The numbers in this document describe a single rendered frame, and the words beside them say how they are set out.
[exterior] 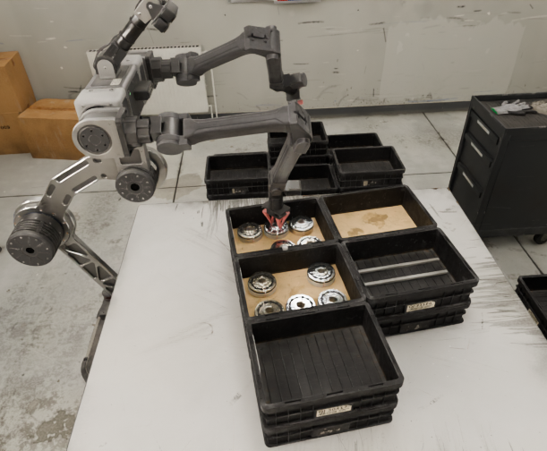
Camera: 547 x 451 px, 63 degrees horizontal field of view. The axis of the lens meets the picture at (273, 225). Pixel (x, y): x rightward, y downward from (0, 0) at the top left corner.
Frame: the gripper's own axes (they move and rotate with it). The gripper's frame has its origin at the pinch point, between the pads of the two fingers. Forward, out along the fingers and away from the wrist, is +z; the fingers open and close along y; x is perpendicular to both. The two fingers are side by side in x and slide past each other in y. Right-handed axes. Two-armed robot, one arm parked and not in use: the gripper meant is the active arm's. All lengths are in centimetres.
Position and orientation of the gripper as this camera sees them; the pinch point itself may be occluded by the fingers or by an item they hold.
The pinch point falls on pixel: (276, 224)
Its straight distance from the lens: 186.4
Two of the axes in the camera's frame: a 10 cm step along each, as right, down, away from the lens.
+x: -6.6, 4.9, -5.7
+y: -7.5, -4.1, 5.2
